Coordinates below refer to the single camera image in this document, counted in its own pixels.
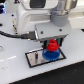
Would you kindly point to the metal base plate black border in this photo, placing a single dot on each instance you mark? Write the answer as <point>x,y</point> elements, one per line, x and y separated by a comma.
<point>30,56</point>

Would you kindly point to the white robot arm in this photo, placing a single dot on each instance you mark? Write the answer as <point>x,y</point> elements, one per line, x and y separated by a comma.
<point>44,19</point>

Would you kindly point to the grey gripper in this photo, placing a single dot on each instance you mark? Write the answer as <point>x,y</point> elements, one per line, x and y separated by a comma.
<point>46,31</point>

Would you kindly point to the red gear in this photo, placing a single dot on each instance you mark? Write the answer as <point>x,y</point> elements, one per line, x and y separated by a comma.
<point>52,45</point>

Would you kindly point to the blue gear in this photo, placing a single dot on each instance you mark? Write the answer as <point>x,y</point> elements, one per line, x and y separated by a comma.
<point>51,56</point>

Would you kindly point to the left metal peg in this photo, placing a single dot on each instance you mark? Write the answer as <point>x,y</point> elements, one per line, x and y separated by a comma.
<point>35,56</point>

